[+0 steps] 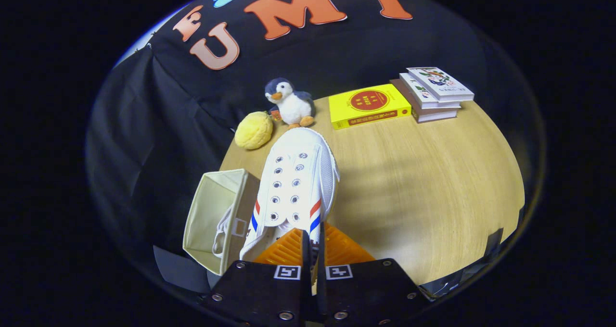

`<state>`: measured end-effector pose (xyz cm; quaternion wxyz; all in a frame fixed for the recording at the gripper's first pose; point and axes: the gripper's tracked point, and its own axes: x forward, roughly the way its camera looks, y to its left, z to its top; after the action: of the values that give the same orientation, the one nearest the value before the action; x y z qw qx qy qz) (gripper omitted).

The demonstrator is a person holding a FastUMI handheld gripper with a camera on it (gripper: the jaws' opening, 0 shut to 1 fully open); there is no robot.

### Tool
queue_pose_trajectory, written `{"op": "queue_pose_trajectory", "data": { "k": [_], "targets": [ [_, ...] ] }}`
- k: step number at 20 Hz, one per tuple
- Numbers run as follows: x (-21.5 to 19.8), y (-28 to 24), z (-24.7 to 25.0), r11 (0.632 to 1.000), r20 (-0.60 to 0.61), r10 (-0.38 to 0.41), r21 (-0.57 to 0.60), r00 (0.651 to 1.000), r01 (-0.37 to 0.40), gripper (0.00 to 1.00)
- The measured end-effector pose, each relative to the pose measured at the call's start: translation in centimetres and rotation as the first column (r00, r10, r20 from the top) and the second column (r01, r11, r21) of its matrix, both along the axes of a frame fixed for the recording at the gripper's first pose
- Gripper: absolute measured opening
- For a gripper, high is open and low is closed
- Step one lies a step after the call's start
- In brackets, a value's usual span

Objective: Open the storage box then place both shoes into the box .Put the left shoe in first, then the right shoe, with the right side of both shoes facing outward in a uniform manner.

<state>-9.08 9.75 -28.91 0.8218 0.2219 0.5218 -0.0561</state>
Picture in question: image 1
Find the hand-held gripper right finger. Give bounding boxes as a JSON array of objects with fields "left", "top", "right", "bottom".
[{"left": 315, "top": 221, "right": 429, "bottom": 327}]

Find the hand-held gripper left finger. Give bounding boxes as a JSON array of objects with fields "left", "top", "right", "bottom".
[{"left": 202, "top": 228, "right": 316, "bottom": 327}]

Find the white canvas shoe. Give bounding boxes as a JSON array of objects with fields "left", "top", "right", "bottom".
[
  {"left": 212, "top": 204, "right": 237, "bottom": 259},
  {"left": 239, "top": 127, "right": 340, "bottom": 263}
]

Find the beige fabric storage box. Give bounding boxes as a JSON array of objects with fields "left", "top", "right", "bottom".
[{"left": 183, "top": 169, "right": 263, "bottom": 276}]

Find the yellow round plush bun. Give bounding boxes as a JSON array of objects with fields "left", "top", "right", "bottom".
[{"left": 234, "top": 111, "right": 274, "bottom": 150}]

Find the yellow book with red circle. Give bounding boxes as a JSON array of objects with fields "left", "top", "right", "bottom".
[{"left": 329, "top": 84, "right": 412, "bottom": 130}]

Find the penguin plush toy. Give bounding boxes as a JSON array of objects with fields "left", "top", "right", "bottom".
[{"left": 264, "top": 77, "right": 317, "bottom": 129}]

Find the white book with floral cover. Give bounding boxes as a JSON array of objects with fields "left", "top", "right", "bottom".
[{"left": 407, "top": 67, "right": 475, "bottom": 102}]

